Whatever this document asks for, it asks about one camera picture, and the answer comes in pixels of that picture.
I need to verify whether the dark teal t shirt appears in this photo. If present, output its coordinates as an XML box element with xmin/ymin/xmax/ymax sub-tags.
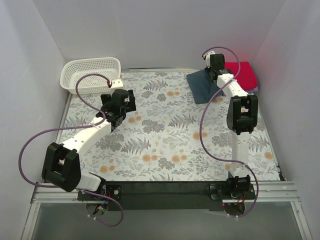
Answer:
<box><xmin>186</xmin><ymin>69</ymin><xmax>219</xmax><ymax>105</ymax></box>

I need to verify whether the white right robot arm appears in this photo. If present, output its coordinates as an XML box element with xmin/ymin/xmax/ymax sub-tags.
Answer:
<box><xmin>202</xmin><ymin>50</ymin><xmax>258</xmax><ymax>199</ymax></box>

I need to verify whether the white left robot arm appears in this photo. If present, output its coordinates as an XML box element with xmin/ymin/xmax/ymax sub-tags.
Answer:
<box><xmin>41</xmin><ymin>89</ymin><xmax>136</xmax><ymax>192</ymax></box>

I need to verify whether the folded red t shirt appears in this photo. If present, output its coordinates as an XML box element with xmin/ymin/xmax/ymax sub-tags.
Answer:
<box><xmin>225</xmin><ymin>62</ymin><xmax>258</xmax><ymax>91</ymax></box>

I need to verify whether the white perforated plastic basket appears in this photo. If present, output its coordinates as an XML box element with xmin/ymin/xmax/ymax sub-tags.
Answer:
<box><xmin>60</xmin><ymin>57</ymin><xmax>121</xmax><ymax>95</ymax></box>

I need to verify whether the folded lavender t shirt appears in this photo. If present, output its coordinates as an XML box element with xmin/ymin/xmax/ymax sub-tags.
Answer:
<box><xmin>246</xmin><ymin>85</ymin><xmax>259</xmax><ymax>94</ymax></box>

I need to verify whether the floral patterned table mat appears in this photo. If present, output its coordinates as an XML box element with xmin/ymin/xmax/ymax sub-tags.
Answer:
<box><xmin>49</xmin><ymin>70</ymin><xmax>281</xmax><ymax>182</ymax></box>

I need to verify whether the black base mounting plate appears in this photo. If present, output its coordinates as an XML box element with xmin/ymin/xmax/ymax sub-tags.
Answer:
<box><xmin>76</xmin><ymin>181</ymin><xmax>257</xmax><ymax>212</ymax></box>

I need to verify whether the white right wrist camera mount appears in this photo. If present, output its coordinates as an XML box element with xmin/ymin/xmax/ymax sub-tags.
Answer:
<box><xmin>201</xmin><ymin>50</ymin><xmax>216</xmax><ymax>60</ymax></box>

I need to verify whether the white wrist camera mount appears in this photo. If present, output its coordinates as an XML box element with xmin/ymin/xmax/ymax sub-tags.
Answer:
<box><xmin>201</xmin><ymin>50</ymin><xmax>216</xmax><ymax>60</ymax></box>
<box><xmin>107</xmin><ymin>79</ymin><xmax>124</xmax><ymax>89</ymax></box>

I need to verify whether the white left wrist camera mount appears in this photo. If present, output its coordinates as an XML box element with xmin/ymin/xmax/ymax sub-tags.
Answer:
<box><xmin>107</xmin><ymin>79</ymin><xmax>124</xmax><ymax>89</ymax></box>

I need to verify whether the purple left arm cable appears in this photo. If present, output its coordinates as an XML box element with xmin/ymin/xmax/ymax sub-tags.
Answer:
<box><xmin>18</xmin><ymin>73</ymin><xmax>125</xmax><ymax>228</ymax></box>

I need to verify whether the aluminium frame rail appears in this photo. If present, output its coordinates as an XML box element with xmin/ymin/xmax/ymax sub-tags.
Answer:
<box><xmin>22</xmin><ymin>181</ymin><xmax>312</xmax><ymax>240</ymax></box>

